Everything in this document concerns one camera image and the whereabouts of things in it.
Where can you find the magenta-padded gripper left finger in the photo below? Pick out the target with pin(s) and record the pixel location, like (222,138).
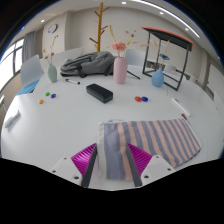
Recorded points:
(66,168)

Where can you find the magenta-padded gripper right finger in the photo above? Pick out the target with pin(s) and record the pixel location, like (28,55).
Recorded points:
(156,166)

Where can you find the striped grey pink towel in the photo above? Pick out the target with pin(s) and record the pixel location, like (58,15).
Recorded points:
(156,136)

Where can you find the red-capped marker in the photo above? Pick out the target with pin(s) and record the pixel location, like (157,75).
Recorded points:
(184,116)

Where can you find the white whiteboard eraser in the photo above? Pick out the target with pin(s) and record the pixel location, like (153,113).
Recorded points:
(181,106)

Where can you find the red round magnet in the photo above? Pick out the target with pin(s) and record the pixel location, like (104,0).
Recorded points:
(138,98)

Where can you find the orange round magnet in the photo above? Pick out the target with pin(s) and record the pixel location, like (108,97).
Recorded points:
(41,101)

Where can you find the white grey handheld device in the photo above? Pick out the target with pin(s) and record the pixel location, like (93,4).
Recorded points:
(12,119)

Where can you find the green round magnet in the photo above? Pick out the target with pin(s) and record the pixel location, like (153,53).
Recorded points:
(47,94)

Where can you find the black rectangular case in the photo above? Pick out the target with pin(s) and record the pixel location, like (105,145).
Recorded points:
(99,92)

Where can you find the black-capped white marker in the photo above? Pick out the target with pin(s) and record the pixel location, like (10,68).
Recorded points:
(72,81)

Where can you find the blue vase with dried stems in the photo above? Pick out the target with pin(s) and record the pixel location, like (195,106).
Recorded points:
(158,79)

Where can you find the black pen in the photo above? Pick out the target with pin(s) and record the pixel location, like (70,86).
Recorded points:
(133,75)

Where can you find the green vase with dried stems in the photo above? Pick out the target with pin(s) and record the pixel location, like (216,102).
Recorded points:
(52,74)

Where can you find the pink vase with flowers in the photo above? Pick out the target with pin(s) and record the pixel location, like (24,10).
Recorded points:
(120,70)

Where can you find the white chair blue seat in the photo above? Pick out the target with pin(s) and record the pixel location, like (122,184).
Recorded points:
(30,70)

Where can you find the grey backpack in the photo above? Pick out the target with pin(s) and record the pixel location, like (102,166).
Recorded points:
(90,63)

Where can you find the window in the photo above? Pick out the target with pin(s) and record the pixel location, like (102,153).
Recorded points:
(8,66)

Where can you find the grey curtain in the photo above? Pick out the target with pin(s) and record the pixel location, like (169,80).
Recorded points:
(29,46)

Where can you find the wooden coat rack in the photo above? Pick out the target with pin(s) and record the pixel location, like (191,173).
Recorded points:
(99,26)

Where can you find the ceiling lights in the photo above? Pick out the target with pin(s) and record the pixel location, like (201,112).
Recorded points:
(161,12)

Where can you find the black frame stand orange top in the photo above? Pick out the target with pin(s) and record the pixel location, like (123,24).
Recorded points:
(170,35)

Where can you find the round wall clock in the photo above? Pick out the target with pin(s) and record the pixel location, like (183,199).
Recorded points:
(52,28)

